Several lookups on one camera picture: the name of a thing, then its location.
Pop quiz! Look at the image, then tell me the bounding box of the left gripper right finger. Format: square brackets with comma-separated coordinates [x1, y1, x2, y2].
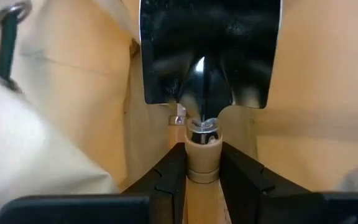
[219, 141, 324, 224]

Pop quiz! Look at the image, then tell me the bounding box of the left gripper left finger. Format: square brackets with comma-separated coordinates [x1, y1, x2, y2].
[122, 142, 188, 224]

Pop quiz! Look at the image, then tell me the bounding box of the cream green gardening bag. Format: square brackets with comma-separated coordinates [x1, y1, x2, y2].
[0, 0, 358, 224]

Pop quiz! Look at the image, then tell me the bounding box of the wide wood-handled trowel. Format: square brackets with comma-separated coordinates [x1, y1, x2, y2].
[139, 0, 283, 224]

